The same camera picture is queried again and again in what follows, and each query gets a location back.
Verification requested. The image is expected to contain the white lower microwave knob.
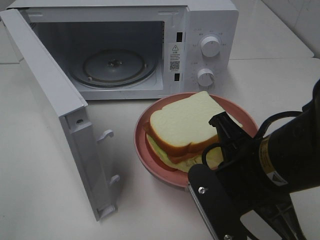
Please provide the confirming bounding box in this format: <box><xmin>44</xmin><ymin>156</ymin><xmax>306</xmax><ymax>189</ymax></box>
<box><xmin>197</xmin><ymin>68</ymin><xmax>215</xmax><ymax>87</ymax></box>

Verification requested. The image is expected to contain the white upper microwave knob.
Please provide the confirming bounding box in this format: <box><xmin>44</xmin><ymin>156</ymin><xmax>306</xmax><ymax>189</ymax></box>
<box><xmin>200</xmin><ymin>35</ymin><xmax>221</xmax><ymax>58</ymax></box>

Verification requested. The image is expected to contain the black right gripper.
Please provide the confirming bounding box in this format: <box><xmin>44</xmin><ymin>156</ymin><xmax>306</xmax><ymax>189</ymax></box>
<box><xmin>188</xmin><ymin>112</ymin><xmax>306</xmax><ymax>240</ymax></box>

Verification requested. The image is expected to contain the white bread sandwich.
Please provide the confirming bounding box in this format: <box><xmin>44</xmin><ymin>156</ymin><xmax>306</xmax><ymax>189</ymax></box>
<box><xmin>142</xmin><ymin>90</ymin><xmax>243</xmax><ymax>173</ymax></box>

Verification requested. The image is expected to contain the white microwave oven body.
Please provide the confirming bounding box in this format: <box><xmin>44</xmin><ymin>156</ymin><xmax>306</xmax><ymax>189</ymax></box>
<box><xmin>6</xmin><ymin>0</ymin><xmax>239</xmax><ymax>101</ymax></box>

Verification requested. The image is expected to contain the pink round plate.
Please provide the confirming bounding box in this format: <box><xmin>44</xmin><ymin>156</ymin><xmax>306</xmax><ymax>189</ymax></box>
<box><xmin>134</xmin><ymin>92</ymin><xmax>258</xmax><ymax>189</ymax></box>

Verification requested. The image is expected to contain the white microwave knob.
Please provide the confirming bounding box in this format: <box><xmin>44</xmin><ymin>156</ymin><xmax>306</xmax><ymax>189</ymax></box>
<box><xmin>197</xmin><ymin>68</ymin><xmax>215</xmax><ymax>87</ymax></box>
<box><xmin>200</xmin><ymin>35</ymin><xmax>221</xmax><ymax>58</ymax></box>

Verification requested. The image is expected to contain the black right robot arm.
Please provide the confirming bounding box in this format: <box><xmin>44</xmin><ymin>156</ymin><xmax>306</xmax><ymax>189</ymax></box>
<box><xmin>188</xmin><ymin>84</ymin><xmax>320</xmax><ymax>240</ymax></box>

